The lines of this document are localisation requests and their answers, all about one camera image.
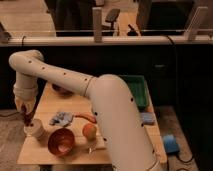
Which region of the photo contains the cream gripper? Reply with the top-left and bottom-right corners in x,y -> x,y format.
13,86 -> 38,121

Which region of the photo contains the white paper cup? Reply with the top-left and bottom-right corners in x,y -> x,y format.
24,119 -> 45,140

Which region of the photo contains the dark purple grapes bunch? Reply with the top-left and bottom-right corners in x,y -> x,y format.
24,114 -> 32,126

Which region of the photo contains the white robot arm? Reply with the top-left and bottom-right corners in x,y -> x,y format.
9,50 -> 163,171

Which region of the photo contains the blue crumpled cloth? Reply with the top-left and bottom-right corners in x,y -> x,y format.
49,112 -> 73,127

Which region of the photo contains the dark small bowl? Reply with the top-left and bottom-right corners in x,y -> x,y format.
52,84 -> 73,95

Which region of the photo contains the red bowl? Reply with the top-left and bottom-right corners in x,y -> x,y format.
48,128 -> 75,157

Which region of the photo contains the white egg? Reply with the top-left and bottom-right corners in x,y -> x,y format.
58,145 -> 69,152

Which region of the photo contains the orange carrot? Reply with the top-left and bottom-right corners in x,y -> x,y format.
74,113 -> 97,124

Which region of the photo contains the orange fruit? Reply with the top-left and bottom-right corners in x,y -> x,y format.
82,123 -> 97,140

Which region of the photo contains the green tray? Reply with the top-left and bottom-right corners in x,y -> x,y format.
121,75 -> 149,110

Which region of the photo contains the black office chair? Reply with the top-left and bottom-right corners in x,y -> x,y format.
103,9 -> 120,30

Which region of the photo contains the blue tape roll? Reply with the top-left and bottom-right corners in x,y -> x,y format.
163,134 -> 180,154

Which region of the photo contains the black cable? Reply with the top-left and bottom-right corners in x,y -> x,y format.
165,35 -> 182,101

